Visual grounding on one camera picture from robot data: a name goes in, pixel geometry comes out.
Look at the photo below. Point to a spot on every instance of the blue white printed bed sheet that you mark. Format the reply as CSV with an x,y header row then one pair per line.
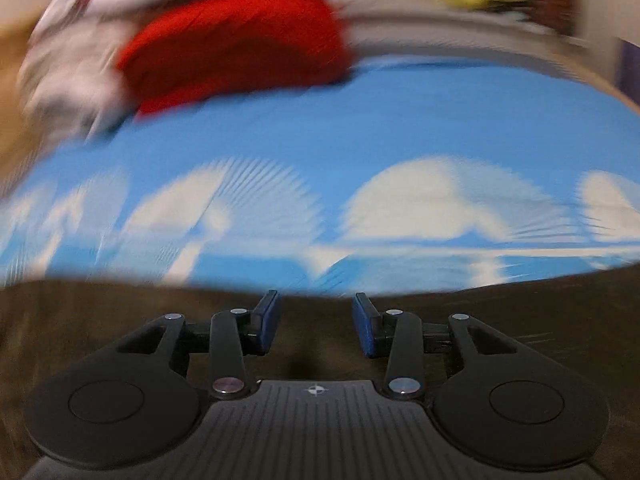
x,y
400,125

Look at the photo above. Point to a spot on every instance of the grey mattress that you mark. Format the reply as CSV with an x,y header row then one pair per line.
x,y
450,40

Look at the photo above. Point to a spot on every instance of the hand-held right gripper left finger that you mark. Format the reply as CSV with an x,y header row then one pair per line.
x,y
268,325

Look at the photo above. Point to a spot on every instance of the white folded garment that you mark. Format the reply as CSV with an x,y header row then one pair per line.
x,y
65,85

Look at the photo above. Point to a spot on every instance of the brown knit sweater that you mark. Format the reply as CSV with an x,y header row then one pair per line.
x,y
312,332

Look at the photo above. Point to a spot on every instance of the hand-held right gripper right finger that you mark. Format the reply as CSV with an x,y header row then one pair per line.
x,y
364,327

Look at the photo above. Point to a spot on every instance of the red folded garment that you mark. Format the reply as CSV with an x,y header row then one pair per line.
x,y
235,45

